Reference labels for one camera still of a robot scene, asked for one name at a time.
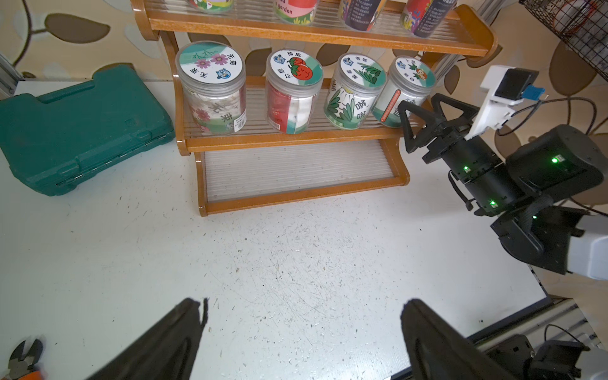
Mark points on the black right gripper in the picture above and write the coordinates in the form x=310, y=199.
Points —
x=425, y=128

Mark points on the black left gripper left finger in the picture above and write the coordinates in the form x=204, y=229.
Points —
x=167, y=350

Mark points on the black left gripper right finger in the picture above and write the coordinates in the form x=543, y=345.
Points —
x=437, y=351

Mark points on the lidded seed jar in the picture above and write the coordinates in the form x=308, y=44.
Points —
x=408, y=79

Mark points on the green lid seed jar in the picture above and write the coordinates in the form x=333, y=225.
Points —
x=356, y=84

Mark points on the small clear seed cup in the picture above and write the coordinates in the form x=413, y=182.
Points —
x=360, y=15

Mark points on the tomato lid seed jar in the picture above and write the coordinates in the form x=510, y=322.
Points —
x=293, y=83

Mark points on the red label seed cup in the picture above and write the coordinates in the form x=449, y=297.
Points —
x=296, y=12

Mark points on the flower lid seed jar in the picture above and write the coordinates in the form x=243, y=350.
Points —
x=213, y=79

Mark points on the purple label seed cup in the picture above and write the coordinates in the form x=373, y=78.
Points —
x=212, y=6

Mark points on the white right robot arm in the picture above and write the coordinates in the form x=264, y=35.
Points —
x=522, y=194

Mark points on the wooden three-tier shelf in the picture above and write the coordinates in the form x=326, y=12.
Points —
x=261, y=166

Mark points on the orange black pliers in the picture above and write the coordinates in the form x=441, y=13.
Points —
x=22, y=363

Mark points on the green plastic tool case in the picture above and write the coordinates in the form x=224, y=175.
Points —
x=58, y=140

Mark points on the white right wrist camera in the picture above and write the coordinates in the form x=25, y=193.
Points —
x=505, y=87

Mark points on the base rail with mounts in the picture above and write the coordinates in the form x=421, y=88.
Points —
x=555, y=359

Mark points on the black wire basket right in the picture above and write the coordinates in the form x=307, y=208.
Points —
x=580, y=24

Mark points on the aluminium frame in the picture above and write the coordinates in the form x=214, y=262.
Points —
x=9, y=78

